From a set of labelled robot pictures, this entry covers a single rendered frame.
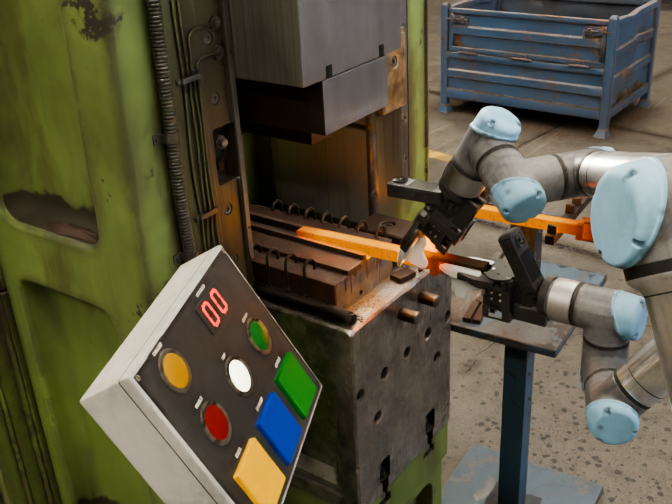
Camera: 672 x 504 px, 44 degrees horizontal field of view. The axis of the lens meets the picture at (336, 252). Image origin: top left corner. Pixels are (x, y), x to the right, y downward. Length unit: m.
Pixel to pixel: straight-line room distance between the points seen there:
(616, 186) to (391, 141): 0.99
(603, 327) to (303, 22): 0.68
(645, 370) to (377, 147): 0.81
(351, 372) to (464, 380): 1.44
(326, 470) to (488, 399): 1.19
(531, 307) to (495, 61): 4.16
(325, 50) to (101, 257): 0.51
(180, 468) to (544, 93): 4.68
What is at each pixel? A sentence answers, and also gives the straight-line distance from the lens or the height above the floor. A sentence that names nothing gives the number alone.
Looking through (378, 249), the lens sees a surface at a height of 1.02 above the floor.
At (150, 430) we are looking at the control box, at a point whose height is 1.13.
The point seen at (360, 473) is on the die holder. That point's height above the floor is 0.58.
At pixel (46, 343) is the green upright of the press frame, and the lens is 1.80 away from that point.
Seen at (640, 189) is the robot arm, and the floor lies 1.37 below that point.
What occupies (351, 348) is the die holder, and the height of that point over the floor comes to 0.88.
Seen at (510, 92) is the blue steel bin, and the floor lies 0.19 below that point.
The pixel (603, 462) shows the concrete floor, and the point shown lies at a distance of 2.72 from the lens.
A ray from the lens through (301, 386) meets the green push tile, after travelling 1.25.
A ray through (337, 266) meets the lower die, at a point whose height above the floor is 0.99.
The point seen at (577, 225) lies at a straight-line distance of 1.82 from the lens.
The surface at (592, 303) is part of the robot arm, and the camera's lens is 1.43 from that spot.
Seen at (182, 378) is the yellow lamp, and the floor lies 1.15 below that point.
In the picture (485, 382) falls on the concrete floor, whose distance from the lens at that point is 3.00.
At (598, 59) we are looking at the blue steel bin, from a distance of 5.31.
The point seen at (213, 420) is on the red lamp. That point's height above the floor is 1.10.
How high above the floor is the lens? 1.73
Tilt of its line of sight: 26 degrees down
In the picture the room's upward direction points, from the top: 3 degrees counter-clockwise
